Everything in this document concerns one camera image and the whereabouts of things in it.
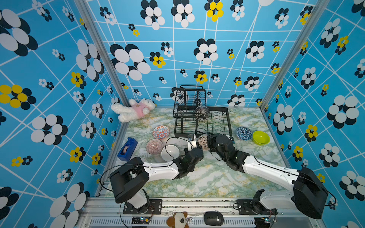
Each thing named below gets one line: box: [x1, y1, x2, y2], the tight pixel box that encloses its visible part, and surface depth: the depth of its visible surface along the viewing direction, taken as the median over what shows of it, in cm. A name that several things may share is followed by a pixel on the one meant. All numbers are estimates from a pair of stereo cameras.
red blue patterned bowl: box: [152, 124, 170, 141], surface depth 104 cm
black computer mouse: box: [203, 210, 224, 227], surface depth 70 cm
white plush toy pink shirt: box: [110, 97, 156, 123], surface depth 107 cm
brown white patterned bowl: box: [197, 135, 210, 152], surface depth 86 cm
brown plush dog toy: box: [166, 211, 190, 228], surface depth 69 cm
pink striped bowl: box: [145, 138, 164, 155], surface depth 96 cm
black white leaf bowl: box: [194, 105, 210, 122], surface depth 110 cm
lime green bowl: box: [252, 130, 271, 146], surface depth 100 cm
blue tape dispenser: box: [116, 136, 139, 162], surface depth 93 cm
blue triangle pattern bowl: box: [235, 126, 253, 141], surface depth 104 cm
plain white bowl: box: [160, 144, 180, 162], surface depth 93 cm
